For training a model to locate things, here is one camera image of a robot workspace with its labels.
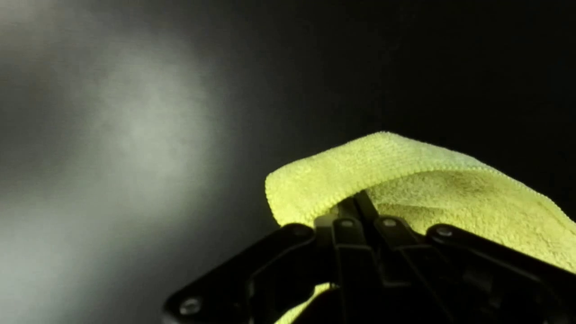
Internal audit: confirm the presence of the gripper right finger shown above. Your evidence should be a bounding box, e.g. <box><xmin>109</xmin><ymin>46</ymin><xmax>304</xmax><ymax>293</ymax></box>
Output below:
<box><xmin>355</xmin><ymin>191</ymin><xmax>576</xmax><ymax>324</ymax></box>

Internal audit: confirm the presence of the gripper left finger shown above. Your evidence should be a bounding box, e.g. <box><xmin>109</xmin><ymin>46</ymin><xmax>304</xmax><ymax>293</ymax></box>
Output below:
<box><xmin>163</xmin><ymin>197</ymin><xmax>363</xmax><ymax>324</ymax></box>

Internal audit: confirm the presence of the yellow towel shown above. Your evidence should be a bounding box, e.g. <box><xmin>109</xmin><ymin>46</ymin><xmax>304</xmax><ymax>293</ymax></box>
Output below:
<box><xmin>265</xmin><ymin>131</ymin><xmax>576</xmax><ymax>324</ymax></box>

